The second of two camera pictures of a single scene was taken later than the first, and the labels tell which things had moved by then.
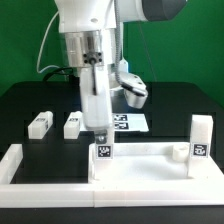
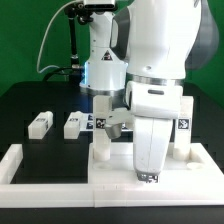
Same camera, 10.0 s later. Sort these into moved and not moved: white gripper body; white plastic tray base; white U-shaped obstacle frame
Moved: white gripper body
Not moved: white plastic tray base; white U-shaped obstacle frame
